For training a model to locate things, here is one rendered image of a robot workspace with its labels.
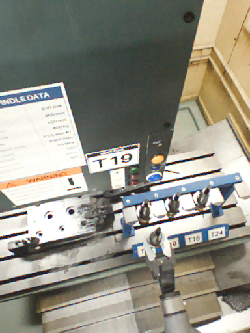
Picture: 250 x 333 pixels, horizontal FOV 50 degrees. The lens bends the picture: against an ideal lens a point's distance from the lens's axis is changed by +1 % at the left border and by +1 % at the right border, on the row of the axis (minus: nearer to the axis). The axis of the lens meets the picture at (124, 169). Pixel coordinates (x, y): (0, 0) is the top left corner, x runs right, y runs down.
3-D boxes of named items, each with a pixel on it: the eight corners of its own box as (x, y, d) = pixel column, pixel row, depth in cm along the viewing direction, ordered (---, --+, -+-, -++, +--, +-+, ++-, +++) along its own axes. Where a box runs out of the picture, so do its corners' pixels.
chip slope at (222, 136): (280, 274, 144) (309, 266, 121) (153, 307, 138) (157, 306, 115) (215, 140, 186) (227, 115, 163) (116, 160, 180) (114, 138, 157)
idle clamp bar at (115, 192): (154, 189, 139) (155, 183, 133) (105, 203, 135) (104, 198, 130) (150, 181, 141) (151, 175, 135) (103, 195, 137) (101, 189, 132)
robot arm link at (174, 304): (164, 314, 84) (189, 307, 85) (160, 298, 86) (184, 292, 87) (161, 314, 91) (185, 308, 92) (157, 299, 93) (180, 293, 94)
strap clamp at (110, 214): (114, 219, 131) (113, 208, 118) (88, 225, 130) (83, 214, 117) (113, 213, 133) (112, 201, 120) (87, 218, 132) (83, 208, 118)
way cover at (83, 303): (226, 313, 136) (237, 312, 122) (45, 361, 128) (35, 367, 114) (204, 252, 150) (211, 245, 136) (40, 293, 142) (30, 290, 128)
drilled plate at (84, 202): (96, 233, 124) (95, 230, 120) (32, 248, 121) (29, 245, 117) (88, 188, 135) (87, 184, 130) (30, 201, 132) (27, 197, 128)
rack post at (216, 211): (223, 214, 131) (247, 189, 105) (213, 217, 131) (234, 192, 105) (215, 196, 136) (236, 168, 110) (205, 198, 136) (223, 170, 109)
